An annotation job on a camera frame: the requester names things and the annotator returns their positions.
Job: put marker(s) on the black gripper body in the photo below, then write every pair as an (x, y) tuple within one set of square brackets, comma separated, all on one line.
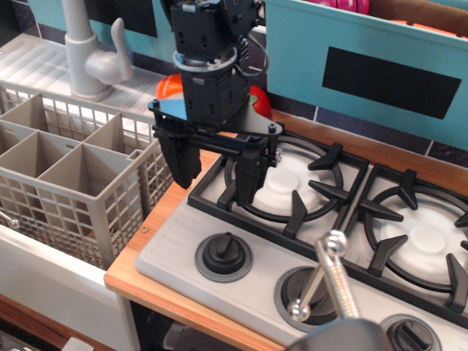
[(215, 110)]

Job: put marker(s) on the black left stove knob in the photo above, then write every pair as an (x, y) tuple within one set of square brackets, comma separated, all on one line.
[(224, 258)]

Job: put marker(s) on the black right burner grate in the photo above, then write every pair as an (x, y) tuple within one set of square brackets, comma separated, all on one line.
[(410, 236)]

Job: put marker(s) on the grey toy stove top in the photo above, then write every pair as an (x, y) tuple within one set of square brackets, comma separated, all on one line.
[(281, 267)]

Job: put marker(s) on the orange toy fruit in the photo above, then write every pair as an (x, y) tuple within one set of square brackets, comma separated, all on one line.
[(169, 87)]

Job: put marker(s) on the grey toy faucet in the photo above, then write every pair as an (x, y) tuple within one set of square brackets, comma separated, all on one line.
[(93, 71)]

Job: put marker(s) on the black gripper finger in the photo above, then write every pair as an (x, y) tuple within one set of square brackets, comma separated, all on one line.
[(183, 159), (249, 165)]

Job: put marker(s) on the teal storage bin right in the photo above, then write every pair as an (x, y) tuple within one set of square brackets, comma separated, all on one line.
[(406, 78)]

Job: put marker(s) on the red toy strawberry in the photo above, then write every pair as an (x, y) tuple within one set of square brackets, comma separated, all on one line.
[(260, 101)]

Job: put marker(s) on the grey plastic drying rack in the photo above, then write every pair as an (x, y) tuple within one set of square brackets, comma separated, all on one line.
[(77, 176)]

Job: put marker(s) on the white sink drainboard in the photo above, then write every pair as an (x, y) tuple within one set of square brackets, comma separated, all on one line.
[(42, 65)]

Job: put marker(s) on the black burner grate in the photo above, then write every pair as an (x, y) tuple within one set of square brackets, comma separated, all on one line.
[(307, 193), (410, 236)]

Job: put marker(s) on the black left burner grate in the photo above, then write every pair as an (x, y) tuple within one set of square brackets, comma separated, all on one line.
[(307, 193)]

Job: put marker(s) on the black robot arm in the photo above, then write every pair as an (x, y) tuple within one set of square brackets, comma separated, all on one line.
[(211, 28)]

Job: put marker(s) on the black right stove knob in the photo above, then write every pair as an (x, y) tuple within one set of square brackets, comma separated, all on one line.
[(409, 333)]

